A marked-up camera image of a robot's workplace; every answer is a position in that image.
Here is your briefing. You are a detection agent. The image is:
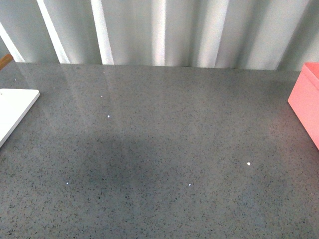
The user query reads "white pleated curtain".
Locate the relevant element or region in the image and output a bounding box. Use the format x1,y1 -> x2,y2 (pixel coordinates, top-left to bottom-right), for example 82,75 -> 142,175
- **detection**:
0,0 -> 319,70

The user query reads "white rack with wooden rods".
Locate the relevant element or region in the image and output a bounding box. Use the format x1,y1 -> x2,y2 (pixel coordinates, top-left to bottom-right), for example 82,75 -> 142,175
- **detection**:
0,54 -> 40,145

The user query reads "pink plastic bin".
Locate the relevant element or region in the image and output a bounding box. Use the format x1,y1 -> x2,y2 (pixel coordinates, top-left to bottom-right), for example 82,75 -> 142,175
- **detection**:
288,62 -> 319,146

